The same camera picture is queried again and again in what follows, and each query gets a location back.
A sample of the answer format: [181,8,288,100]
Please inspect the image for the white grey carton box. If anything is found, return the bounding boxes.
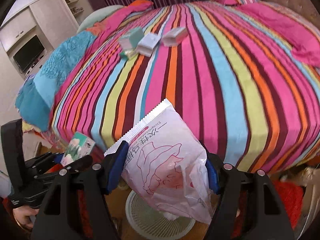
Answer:
[136,33,161,57]

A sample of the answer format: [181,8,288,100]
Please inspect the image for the teal floral packet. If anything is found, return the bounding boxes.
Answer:
[60,132,95,166]

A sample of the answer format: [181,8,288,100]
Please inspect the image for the striped colourful bedspread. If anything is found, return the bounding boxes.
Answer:
[49,1,319,173]

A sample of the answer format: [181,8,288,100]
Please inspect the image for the white pink small box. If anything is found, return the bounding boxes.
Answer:
[161,27,188,47]

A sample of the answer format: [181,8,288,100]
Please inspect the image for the black television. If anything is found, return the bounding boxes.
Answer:
[13,35,44,72]

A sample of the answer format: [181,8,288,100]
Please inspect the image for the teal white carton box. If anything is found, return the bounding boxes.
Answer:
[118,27,144,50]

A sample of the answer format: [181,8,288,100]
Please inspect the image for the white plastic bag red print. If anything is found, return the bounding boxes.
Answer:
[104,99,214,224]

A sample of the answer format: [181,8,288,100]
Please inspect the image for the person's left hand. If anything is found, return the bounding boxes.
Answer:
[12,205,39,230]

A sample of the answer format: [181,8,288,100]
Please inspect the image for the blue patterned blanket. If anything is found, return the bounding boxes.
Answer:
[15,31,97,131]

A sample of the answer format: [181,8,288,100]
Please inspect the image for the cream carved bed frame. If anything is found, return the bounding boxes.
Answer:
[280,165,319,239]

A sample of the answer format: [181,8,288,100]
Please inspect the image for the white wardrobe cabinet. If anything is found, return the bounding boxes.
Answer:
[1,0,93,79]

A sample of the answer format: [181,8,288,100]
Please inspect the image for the small green box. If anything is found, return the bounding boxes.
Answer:
[120,49,137,60]

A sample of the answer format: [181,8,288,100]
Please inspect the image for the light green pillow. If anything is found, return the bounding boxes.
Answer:
[76,5,124,34]

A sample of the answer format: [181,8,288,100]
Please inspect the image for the pink folded duvet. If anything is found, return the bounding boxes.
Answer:
[237,2,319,68]

